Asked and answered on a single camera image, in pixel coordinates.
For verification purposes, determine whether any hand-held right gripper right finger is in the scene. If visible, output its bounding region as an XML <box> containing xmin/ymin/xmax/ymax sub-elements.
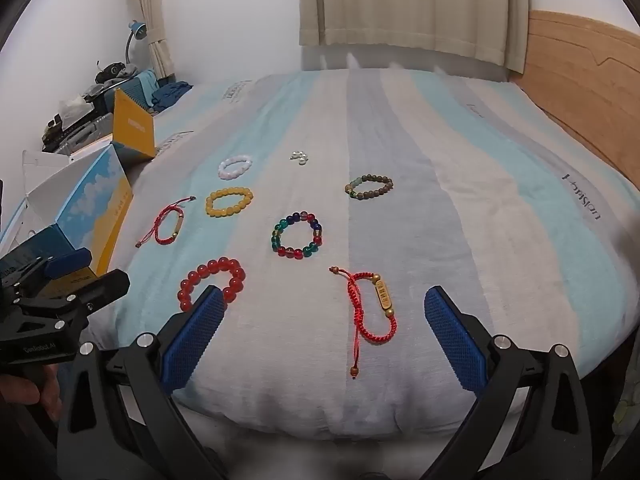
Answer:
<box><xmin>424</xmin><ymin>286</ymin><xmax>593</xmax><ymax>480</ymax></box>

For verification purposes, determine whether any multicolour glass bead bracelet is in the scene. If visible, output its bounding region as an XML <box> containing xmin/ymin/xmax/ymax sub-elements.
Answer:
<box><xmin>270</xmin><ymin>211</ymin><xmax>323</xmax><ymax>260</ymax></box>

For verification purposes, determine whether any person's left hand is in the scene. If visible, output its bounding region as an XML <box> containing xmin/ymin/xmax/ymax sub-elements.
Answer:
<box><xmin>0</xmin><ymin>372</ymin><xmax>63</xmax><ymax>423</ymax></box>

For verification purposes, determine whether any yellow bead bracelet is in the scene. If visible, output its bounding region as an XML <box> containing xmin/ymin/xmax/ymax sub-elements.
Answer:
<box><xmin>205</xmin><ymin>187</ymin><xmax>254</xmax><ymax>217</ymax></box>

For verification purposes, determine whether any white bead bracelet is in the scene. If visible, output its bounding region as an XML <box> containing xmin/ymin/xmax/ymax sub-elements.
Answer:
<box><xmin>218</xmin><ymin>155</ymin><xmax>253</xmax><ymax>181</ymax></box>

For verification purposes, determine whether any red cord bracelet gold tube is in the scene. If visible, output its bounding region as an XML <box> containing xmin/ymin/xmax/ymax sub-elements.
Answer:
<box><xmin>135</xmin><ymin>196</ymin><xmax>197</xmax><ymax>249</ymax></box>

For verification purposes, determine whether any red cord bracelet engraved tag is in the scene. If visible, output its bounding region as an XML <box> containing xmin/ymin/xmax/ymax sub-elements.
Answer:
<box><xmin>329</xmin><ymin>266</ymin><xmax>398</xmax><ymax>380</ymax></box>

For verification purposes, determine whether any grey suitcase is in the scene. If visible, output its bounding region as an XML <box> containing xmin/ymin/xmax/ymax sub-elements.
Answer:
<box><xmin>42</xmin><ymin>110</ymin><xmax>117</xmax><ymax>156</ymax></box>

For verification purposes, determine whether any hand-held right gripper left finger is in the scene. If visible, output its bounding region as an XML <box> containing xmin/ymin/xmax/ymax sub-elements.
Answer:
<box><xmin>56</xmin><ymin>285</ymin><xmax>231</xmax><ymax>480</ymax></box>

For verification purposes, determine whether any red bead bracelet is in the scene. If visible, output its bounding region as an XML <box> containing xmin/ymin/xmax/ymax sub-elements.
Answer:
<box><xmin>178</xmin><ymin>257</ymin><xmax>246</xmax><ymax>311</ymax></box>

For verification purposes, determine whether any narrow beige curtain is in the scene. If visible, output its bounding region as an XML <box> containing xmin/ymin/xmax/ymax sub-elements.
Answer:
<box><xmin>129</xmin><ymin>0</ymin><xmax>176</xmax><ymax>81</ymax></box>

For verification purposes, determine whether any wooden headboard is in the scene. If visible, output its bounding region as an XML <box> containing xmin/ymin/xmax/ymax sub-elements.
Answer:
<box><xmin>507</xmin><ymin>10</ymin><xmax>640</xmax><ymax>186</ymax></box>

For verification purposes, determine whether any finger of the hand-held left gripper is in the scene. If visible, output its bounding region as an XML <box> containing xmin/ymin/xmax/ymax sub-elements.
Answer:
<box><xmin>75</xmin><ymin>268</ymin><xmax>132</xmax><ymax>313</ymax></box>
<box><xmin>45</xmin><ymin>248</ymin><xmax>93</xmax><ymax>279</ymax></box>

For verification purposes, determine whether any blue desk lamp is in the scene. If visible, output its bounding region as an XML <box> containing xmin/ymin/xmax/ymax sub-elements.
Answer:
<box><xmin>125</xmin><ymin>20</ymin><xmax>150</xmax><ymax>63</ymax></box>

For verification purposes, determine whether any sky print cardboard box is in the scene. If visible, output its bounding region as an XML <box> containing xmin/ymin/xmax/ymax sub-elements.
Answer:
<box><xmin>0</xmin><ymin>89</ymin><xmax>157</xmax><ymax>291</ymax></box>

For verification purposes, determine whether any brown wooden bead bracelet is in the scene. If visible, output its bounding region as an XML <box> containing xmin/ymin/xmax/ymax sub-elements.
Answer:
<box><xmin>344</xmin><ymin>174</ymin><xmax>394</xmax><ymax>200</ymax></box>

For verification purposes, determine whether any wide beige curtain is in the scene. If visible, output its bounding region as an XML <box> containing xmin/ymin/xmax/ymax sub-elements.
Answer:
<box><xmin>299</xmin><ymin>0</ymin><xmax>530</xmax><ymax>73</ymax></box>

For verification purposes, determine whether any striped bed sheet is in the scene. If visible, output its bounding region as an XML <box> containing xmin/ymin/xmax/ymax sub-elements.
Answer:
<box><xmin>107</xmin><ymin>67</ymin><xmax>640</xmax><ymax>441</ymax></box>

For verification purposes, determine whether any blue clothes pile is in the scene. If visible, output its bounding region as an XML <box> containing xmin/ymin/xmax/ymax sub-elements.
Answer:
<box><xmin>152</xmin><ymin>81</ymin><xmax>193</xmax><ymax>109</ymax></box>

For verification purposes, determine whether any floral cloth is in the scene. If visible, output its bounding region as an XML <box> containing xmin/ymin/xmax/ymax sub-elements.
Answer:
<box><xmin>612</xmin><ymin>385</ymin><xmax>640</xmax><ymax>441</ymax></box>

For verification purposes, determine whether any teal suitcase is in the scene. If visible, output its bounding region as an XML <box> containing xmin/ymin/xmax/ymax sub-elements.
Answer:
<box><xmin>122</xmin><ymin>71</ymin><xmax>159</xmax><ymax>111</ymax></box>

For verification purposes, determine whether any dark clutter pile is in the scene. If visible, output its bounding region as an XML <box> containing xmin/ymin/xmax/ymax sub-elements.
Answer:
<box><xmin>94</xmin><ymin>60</ymin><xmax>142</xmax><ymax>87</ymax></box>

